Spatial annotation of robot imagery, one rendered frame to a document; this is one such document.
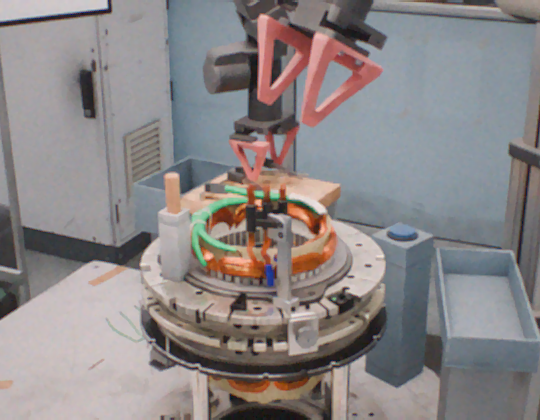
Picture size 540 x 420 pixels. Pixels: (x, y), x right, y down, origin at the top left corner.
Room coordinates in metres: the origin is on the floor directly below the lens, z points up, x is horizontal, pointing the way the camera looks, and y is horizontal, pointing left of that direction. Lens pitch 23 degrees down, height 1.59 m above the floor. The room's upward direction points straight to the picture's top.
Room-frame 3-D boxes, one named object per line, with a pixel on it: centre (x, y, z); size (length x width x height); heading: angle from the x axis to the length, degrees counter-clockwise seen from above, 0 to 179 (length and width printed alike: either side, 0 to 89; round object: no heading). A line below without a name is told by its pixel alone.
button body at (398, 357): (1.24, -0.21, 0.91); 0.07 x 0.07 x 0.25; 44
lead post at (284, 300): (0.90, -0.02, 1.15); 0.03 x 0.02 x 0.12; 50
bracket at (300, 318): (0.88, -0.04, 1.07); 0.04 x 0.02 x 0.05; 106
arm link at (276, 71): (1.39, 0.01, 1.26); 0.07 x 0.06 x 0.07; 117
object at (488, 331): (1.00, -0.28, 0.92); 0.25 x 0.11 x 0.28; 173
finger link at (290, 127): (1.42, -0.01, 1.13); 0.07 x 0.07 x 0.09; 60
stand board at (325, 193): (1.35, 0.01, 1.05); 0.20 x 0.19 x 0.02; 59
